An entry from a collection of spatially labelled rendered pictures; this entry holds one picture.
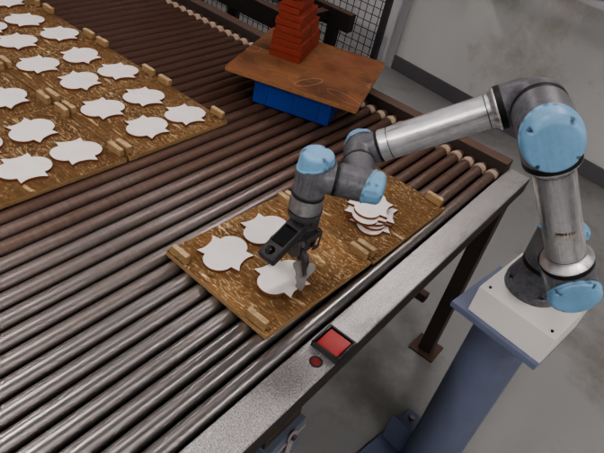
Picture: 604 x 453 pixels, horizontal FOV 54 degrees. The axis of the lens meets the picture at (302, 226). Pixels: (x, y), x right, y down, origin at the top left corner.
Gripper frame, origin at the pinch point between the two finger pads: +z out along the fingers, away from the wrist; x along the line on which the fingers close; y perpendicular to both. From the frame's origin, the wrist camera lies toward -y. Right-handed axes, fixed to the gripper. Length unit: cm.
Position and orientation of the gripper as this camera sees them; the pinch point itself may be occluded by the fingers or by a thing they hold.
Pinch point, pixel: (281, 277)
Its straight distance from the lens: 144.9
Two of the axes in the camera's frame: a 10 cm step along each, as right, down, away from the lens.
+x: -7.4, -5.2, 4.3
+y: 6.4, -3.6, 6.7
